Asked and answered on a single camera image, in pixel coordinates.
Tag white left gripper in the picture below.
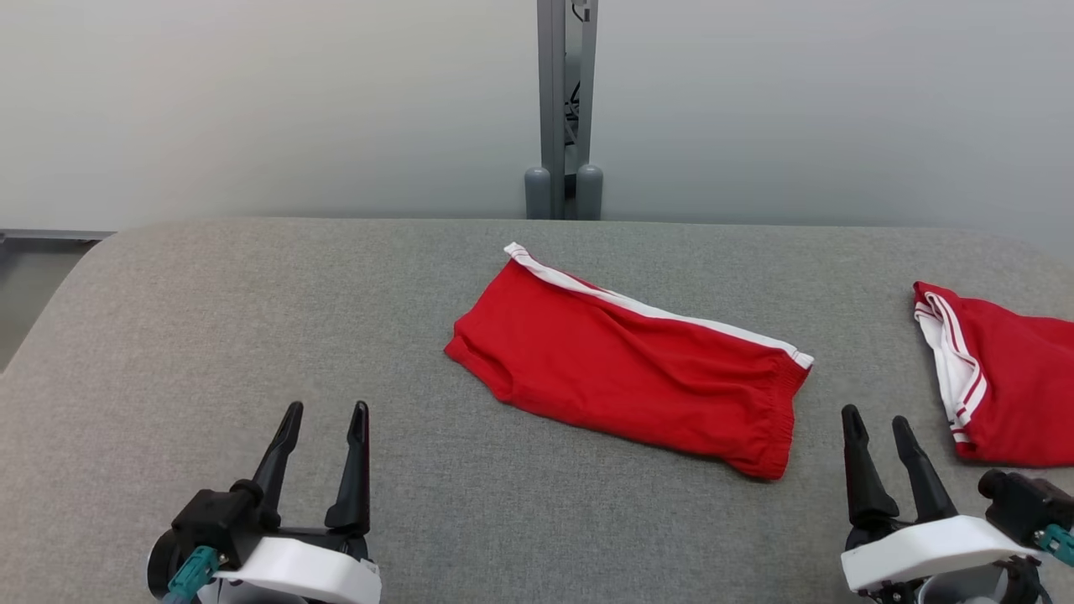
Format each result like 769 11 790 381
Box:
214 400 383 604

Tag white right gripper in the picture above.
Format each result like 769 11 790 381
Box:
841 404 1045 604

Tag red and white basketball jersey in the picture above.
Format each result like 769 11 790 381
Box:
912 281 1074 468

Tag red shorts with white stripe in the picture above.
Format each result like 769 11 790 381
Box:
443 242 815 481

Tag teal left camera plug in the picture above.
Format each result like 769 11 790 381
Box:
164 545 221 604

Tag teal camera plug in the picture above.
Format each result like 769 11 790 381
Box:
164 545 221 604
1034 524 1074 568

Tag teal right camera plug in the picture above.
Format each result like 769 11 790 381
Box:
1034 524 1074 568

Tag grey floor rail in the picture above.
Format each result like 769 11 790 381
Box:
0 228 116 246

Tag grey cylindrical post foot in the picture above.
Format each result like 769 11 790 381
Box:
576 164 604 221
524 166 552 221

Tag grey metal partition post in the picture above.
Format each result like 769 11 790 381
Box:
537 0 599 221

